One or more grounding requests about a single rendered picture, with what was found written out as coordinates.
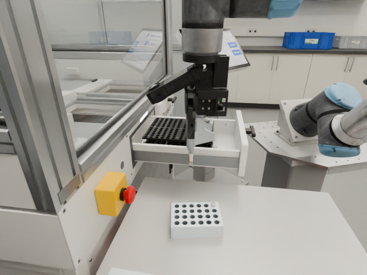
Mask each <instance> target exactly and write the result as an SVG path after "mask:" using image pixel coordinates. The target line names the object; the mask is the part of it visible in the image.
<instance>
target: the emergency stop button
mask: <svg viewBox="0 0 367 275"><path fill-rule="evenodd" d="M135 194H136V191H135V188H134V187H133V186H128V187H127V189H126V190H124V192H123V198H124V199H125V202H126V203H127V204H131V203H133V201H134V199H135Z"/></svg>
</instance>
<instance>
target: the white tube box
mask: <svg viewBox="0 0 367 275"><path fill-rule="evenodd" d="M223 228H224V225H223V221H222V216H221V212H220V207H219V204H218V202H216V206H215V207H211V202H173V203H171V239H175V238H222V237H223Z"/></svg>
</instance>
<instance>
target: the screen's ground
mask: <svg viewBox="0 0 367 275"><path fill-rule="evenodd" d="M222 40H224V41H225V42H226V44H227V46H222V47H228V48H229V50H230V52H231V53H232V50H236V49H239V50H240V48H239V46H238V44H237V43H236V44H237V46H238V47H234V48H230V47H229V45H228V43H229V42H236V41H235V39H234V37H233V35H232V34H231V32H230V31H223V39H222ZM240 51H241V50H240ZM241 53H242V52H241ZM232 55H233V57H230V58H229V63H230V65H229V67H232V66H235V65H241V64H246V63H248V62H247V60H246V59H245V57H244V55H243V54H242V55H236V56H235V55H234V54H233V53H232Z"/></svg>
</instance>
